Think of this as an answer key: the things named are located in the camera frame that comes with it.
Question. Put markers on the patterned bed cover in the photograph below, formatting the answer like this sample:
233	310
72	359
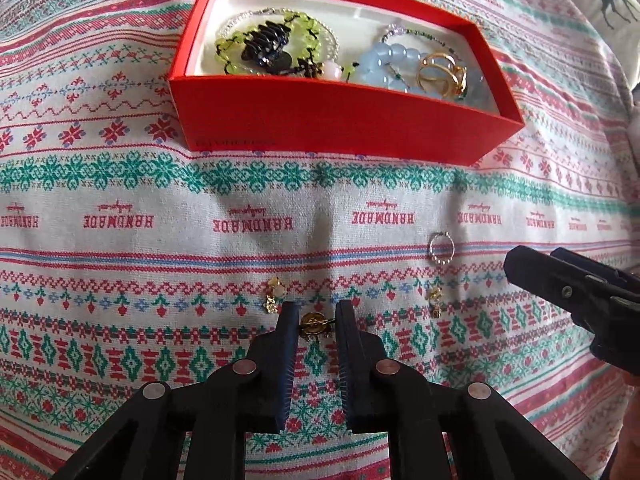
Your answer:
150	210

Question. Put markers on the red cardboard box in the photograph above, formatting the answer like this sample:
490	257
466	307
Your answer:
325	120

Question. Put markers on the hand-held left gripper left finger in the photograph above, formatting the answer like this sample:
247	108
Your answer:
287	360

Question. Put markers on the white deer print pillow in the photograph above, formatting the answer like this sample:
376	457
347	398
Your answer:
600	5

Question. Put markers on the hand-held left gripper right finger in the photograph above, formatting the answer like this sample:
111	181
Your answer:
346	360

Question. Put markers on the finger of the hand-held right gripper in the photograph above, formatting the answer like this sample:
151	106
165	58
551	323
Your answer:
545	272
595	265

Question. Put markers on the black hair clip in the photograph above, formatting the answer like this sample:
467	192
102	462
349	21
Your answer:
265	42

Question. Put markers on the gold dangle earring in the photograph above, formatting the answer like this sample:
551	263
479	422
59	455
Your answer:
435	297
274	294
312	322

